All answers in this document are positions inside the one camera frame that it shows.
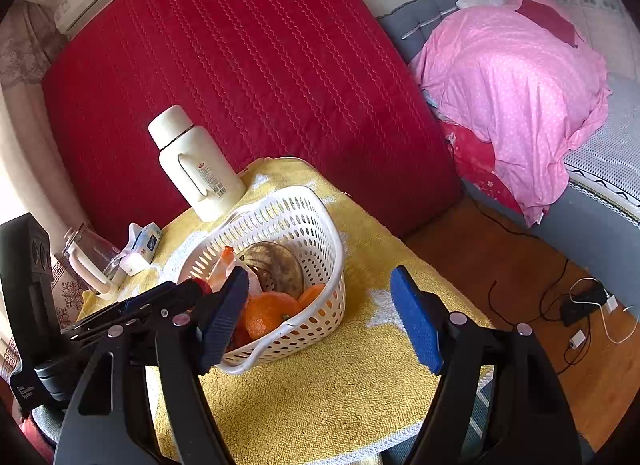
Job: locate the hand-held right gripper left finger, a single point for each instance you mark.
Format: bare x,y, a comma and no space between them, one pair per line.
225,320

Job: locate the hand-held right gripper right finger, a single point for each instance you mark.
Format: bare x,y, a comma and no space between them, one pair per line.
415,320

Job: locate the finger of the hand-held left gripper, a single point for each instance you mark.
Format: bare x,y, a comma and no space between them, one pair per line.
100,322
165,295

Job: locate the red tomato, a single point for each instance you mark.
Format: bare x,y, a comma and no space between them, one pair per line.
204,286

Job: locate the large oval orange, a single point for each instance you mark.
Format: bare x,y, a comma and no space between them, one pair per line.
270,315

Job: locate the spotted ripe banana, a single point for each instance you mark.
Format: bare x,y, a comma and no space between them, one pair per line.
280,265

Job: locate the white plastic basket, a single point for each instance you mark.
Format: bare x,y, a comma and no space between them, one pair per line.
310,225

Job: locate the person's left forearm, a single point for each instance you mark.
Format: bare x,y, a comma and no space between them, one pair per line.
37,437

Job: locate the white tissue pack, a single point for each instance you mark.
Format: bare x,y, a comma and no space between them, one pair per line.
145,245

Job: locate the yellow printed towel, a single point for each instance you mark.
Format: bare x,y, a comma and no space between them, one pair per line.
325,395

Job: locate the blue striped tablecloth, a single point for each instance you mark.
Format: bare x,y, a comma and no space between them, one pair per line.
470,425

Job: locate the cream thermos flask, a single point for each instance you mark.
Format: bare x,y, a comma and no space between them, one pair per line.
200,180

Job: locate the red floral cloth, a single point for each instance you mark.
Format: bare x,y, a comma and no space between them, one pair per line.
475,170

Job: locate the white charger plug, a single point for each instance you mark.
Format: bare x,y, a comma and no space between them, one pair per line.
611,303
576,340

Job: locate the black power adapter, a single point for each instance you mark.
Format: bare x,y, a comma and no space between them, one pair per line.
582,307

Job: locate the grey bed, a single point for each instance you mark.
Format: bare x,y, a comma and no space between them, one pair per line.
590,215

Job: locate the red quilted mattress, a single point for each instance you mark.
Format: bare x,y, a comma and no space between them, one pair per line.
250,70

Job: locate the pink dotted blanket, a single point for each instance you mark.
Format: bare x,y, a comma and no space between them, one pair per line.
510,85

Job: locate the patterned beige curtain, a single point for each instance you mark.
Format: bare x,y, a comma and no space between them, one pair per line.
30,45

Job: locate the dark red cloth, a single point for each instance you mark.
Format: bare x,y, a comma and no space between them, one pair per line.
550,20

